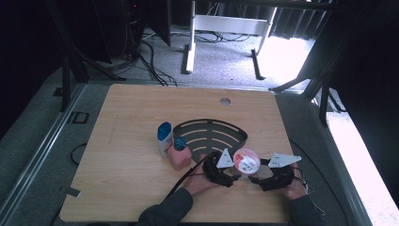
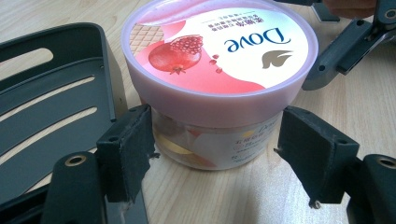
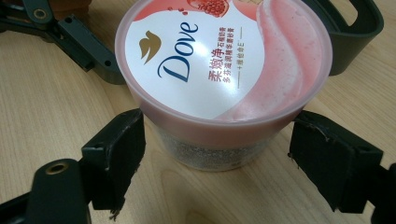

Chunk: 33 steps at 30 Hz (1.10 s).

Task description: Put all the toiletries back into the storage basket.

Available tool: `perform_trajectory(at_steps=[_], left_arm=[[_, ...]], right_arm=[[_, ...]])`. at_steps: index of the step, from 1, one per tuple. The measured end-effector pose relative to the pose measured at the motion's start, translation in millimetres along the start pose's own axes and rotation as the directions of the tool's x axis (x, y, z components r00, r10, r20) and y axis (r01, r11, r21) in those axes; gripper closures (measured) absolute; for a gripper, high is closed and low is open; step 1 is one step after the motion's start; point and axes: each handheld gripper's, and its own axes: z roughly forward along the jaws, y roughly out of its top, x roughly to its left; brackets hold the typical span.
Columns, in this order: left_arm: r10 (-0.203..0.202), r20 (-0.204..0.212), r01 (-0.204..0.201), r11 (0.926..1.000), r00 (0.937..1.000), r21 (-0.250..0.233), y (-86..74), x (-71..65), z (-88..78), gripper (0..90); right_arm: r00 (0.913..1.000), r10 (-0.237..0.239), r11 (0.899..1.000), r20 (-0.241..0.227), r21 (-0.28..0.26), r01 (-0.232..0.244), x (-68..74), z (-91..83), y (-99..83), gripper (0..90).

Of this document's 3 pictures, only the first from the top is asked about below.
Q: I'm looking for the white desk frame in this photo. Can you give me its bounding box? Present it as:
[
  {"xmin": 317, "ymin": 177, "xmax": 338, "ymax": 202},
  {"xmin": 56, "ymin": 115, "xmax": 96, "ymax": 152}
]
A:
[{"xmin": 181, "ymin": 0, "xmax": 279, "ymax": 81}]

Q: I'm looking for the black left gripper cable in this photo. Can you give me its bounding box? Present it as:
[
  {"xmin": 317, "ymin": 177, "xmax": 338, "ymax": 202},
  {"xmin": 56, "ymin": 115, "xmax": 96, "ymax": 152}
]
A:
[{"xmin": 164, "ymin": 152, "xmax": 218, "ymax": 201}]

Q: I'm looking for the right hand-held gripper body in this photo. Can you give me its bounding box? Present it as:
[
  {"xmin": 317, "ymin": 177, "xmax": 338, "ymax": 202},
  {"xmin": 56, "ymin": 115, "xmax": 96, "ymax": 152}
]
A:
[{"xmin": 258, "ymin": 153, "xmax": 302, "ymax": 192}]

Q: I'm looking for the person's left hand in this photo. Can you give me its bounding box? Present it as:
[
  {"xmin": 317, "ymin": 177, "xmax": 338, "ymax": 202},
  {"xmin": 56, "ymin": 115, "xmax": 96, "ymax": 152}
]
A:
[{"xmin": 183, "ymin": 170, "xmax": 220, "ymax": 198}]

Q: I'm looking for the dark curtain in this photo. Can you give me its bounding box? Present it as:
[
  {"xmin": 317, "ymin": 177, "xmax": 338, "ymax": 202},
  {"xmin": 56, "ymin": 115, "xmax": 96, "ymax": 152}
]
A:
[{"xmin": 272, "ymin": 6, "xmax": 318, "ymax": 40}]

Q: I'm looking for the aluminium floor rail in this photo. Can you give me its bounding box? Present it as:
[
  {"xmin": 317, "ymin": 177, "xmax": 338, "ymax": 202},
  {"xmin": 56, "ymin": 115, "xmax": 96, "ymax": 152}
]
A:
[
  {"xmin": 309, "ymin": 96, "xmax": 375, "ymax": 226},
  {"xmin": 0, "ymin": 83, "xmax": 87, "ymax": 218}
]

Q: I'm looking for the black tape strip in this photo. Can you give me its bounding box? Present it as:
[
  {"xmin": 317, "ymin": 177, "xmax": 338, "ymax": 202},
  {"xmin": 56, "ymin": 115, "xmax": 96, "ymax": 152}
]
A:
[{"xmin": 59, "ymin": 186, "xmax": 81, "ymax": 199}]

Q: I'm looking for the black slotted corner shelf tray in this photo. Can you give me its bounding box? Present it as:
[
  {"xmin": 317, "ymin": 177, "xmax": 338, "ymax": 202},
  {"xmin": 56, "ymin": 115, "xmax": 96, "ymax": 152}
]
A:
[{"xmin": 172, "ymin": 118, "xmax": 248, "ymax": 164}]

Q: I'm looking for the black metal stand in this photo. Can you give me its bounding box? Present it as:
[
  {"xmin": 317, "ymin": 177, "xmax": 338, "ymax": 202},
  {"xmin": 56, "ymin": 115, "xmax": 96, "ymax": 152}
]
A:
[
  {"xmin": 268, "ymin": 70, "xmax": 347, "ymax": 127},
  {"xmin": 43, "ymin": 0, "xmax": 127, "ymax": 113}
]

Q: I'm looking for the black floor cable bundle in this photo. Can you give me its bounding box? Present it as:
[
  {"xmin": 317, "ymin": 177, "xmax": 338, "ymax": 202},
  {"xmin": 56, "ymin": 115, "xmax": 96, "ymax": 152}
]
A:
[{"xmin": 136, "ymin": 31, "xmax": 179, "ymax": 88}]

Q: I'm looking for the black cable loop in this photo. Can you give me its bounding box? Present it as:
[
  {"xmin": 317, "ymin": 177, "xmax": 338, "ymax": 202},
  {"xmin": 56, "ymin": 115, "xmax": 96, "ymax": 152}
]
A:
[{"xmin": 70, "ymin": 142, "xmax": 88, "ymax": 167}]

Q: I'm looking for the pink and white round tub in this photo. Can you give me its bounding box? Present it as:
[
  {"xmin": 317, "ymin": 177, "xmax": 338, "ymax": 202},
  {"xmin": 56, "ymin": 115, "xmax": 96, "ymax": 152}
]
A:
[{"xmin": 232, "ymin": 148, "xmax": 262, "ymax": 177}]

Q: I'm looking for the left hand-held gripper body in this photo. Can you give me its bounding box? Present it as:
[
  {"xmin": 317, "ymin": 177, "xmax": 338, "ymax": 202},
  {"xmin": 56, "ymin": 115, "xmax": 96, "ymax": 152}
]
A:
[{"xmin": 201, "ymin": 148, "xmax": 235, "ymax": 188}]

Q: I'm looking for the white bottle with blue cap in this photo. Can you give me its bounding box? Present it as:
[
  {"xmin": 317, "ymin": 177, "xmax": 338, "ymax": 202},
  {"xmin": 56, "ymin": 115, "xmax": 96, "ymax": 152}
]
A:
[{"xmin": 156, "ymin": 121, "xmax": 174, "ymax": 159}]

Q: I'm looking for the person's right hand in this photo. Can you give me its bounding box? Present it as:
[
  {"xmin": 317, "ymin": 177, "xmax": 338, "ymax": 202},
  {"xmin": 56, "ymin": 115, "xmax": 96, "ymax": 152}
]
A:
[{"xmin": 280, "ymin": 163, "xmax": 307, "ymax": 202}]

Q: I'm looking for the black rectangular floor frame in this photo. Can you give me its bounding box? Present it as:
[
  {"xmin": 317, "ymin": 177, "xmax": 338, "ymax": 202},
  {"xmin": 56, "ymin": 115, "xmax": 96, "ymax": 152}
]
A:
[{"xmin": 66, "ymin": 111, "xmax": 90, "ymax": 124}]

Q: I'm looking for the pink bottle with blue cap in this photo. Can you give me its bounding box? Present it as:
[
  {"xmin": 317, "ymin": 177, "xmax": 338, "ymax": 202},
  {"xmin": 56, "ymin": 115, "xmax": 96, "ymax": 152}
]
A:
[{"xmin": 167, "ymin": 137, "xmax": 193, "ymax": 172}]

